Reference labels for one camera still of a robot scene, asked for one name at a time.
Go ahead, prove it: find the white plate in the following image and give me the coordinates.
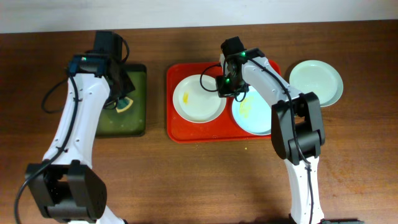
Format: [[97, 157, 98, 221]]
[[172, 75, 226, 123]]

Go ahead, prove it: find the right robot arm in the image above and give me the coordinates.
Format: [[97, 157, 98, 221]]
[[216, 37, 325, 224]]

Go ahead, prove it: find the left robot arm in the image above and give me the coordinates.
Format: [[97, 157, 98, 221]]
[[14, 31, 135, 223]]

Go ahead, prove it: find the light green plate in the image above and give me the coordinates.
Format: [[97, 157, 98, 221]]
[[289, 60, 344, 107]]

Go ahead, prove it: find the red plastic tray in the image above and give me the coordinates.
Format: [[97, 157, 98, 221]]
[[166, 62, 271, 143]]

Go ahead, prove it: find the light blue plate right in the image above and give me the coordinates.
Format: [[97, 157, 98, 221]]
[[231, 86, 271, 136]]

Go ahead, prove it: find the green and yellow sponge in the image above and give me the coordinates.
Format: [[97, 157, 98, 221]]
[[116, 96, 133, 113]]

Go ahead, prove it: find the black tray with green water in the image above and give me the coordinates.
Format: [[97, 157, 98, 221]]
[[96, 64, 147, 138]]

